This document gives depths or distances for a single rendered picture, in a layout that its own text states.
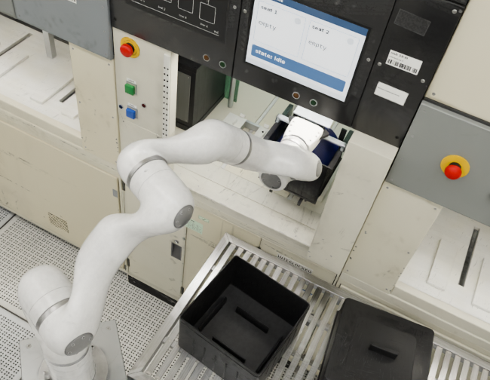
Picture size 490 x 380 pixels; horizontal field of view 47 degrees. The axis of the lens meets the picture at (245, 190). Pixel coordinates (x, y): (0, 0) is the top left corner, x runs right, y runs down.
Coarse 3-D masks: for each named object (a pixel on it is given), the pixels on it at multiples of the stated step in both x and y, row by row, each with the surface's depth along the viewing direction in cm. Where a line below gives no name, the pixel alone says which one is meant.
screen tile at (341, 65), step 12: (312, 24) 130; (312, 36) 132; (324, 36) 130; (336, 36) 129; (312, 48) 134; (348, 48) 130; (312, 60) 136; (324, 60) 135; (336, 60) 133; (348, 60) 132; (336, 72) 135; (348, 72) 134
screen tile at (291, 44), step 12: (264, 12) 134; (276, 12) 132; (288, 12) 131; (276, 24) 134; (288, 24) 133; (264, 36) 138; (276, 36) 137; (288, 36) 135; (300, 36) 134; (276, 48) 139; (288, 48) 137
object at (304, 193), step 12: (288, 108) 185; (300, 108) 170; (276, 120) 179; (288, 120) 177; (312, 120) 167; (324, 120) 168; (276, 132) 179; (348, 132) 181; (336, 144) 174; (336, 156) 173; (324, 168) 170; (300, 180) 178; (324, 180) 174; (300, 192) 182; (312, 192) 179
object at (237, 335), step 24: (240, 264) 172; (216, 288) 172; (240, 288) 181; (264, 288) 172; (192, 312) 163; (216, 312) 175; (240, 312) 174; (264, 312) 177; (288, 312) 172; (192, 336) 157; (216, 336) 170; (240, 336) 171; (264, 336) 172; (288, 336) 156; (216, 360) 157; (240, 360) 165; (264, 360) 164
